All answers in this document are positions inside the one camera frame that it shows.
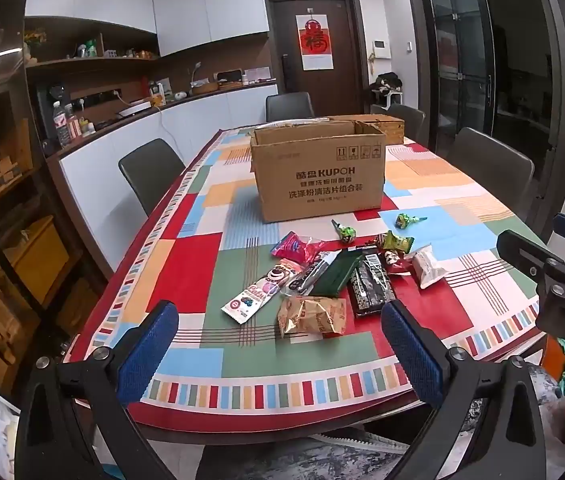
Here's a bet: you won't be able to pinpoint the black bag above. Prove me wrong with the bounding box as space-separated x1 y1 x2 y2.
370 72 404 95

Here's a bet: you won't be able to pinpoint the dark grey dining chair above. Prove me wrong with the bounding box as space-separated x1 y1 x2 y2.
370 104 426 142
266 92 315 122
447 127 535 207
118 138 186 217

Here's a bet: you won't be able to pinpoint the dark brown door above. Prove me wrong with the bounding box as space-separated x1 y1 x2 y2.
264 0 364 122

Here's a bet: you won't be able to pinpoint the dark glass-door cabinet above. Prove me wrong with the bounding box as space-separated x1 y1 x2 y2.
0 10 109 397

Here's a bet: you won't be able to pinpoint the black-framed glass sliding door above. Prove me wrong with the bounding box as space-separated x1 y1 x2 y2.
417 0 565 188

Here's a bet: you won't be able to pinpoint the white flat scale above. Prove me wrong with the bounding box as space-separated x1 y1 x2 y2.
115 101 152 117

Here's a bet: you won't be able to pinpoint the black basket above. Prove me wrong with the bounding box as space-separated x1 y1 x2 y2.
216 71 244 91

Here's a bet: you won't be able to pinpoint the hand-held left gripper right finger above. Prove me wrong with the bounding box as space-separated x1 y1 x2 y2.
381 300 548 480

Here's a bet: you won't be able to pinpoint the golden brown bread packet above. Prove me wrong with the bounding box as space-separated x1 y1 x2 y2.
276 295 348 339

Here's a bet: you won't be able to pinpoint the red snack packet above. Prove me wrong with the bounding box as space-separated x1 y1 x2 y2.
387 252 416 276

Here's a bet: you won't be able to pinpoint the clear water bottle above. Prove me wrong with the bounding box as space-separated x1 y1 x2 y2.
52 101 71 147

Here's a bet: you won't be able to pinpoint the slim black snack packet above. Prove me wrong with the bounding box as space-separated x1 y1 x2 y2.
287 251 338 295

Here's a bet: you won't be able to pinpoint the colourful patchwork tablecloth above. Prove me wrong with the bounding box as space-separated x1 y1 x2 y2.
62 125 549 436

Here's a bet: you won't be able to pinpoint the white upper cabinets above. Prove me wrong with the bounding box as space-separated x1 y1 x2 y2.
25 0 270 59

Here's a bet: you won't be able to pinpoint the dark green snack packet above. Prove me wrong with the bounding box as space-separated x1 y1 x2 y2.
309 248 363 297

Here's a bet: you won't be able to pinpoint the green candy packet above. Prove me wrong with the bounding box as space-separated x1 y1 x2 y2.
383 231 415 256

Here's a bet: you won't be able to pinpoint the black patterned snack packet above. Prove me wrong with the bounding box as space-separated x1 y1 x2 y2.
347 252 396 317

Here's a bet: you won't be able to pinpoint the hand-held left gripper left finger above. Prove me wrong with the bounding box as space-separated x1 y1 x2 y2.
14 300 179 480

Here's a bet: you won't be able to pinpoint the white cable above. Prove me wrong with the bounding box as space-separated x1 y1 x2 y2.
155 104 184 162

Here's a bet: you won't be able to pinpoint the white stool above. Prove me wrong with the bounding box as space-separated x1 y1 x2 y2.
371 91 403 112

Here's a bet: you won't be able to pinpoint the white sideboard counter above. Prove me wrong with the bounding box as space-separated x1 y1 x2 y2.
45 82 280 261

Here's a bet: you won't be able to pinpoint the red wall calendar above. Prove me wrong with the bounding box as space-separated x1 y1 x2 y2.
297 14 333 71

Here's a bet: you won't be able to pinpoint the long white pink snack packet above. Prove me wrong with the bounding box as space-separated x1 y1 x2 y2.
221 258 304 320

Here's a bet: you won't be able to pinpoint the brown cardboard box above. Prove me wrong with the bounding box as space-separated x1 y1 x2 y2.
250 119 387 223

